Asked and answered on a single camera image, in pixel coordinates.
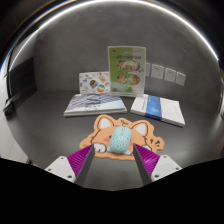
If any white book with blue band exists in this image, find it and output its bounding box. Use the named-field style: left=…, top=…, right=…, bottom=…
left=129, top=93, right=186, bottom=128

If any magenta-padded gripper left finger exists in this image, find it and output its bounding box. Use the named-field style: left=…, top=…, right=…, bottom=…
left=44, top=144, right=96, bottom=187

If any mint green dotted computer mouse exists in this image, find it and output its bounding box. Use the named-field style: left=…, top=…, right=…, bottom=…
left=108, top=125, right=133, bottom=155

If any white card with colourful stickers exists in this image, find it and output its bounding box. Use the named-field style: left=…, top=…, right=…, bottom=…
left=78, top=70, right=111, bottom=95

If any green printed standing leaflet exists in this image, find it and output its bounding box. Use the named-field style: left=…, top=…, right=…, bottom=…
left=107, top=45, right=147, bottom=98

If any grey striped magazine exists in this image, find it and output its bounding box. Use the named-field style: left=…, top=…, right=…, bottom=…
left=63, top=92, right=128, bottom=118

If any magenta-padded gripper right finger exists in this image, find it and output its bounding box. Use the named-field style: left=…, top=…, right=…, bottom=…
left=132, top=143, right=183, bottom=186

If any orange corgi-shaped mouse pad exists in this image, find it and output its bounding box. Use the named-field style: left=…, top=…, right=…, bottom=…
left=79, top=114, right=166, bottom=162

